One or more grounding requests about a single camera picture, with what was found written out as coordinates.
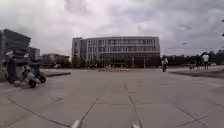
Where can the dark grey building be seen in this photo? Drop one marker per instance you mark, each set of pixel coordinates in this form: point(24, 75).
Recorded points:
point(13, 45)

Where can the red and white barriers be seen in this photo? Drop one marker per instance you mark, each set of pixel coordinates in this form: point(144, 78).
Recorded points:
point(111, 69)

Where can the dark low building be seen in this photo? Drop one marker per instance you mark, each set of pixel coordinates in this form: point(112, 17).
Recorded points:
point(193, 59)

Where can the pale green scooter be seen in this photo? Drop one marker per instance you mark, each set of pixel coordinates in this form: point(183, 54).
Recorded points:
point(31, 75)

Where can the low brown building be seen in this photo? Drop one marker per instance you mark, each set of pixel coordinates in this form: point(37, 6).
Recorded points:
point(53, 59)

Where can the grey concrete slab plaza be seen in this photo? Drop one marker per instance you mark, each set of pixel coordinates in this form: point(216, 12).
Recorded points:
point(113, 96)

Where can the robot's own part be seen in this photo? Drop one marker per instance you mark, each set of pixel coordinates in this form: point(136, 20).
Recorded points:
point(135, 126)

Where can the large white glass-fronted building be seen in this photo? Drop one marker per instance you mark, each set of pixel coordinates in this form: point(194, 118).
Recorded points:
point(116, 50)

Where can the street lamp pole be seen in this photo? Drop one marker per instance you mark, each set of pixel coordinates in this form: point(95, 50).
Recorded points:
point(184, 48)

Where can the person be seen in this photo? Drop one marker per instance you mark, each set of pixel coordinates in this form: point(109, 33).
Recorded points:
point(11, 68)
point(206, 60)
point(164, 62)

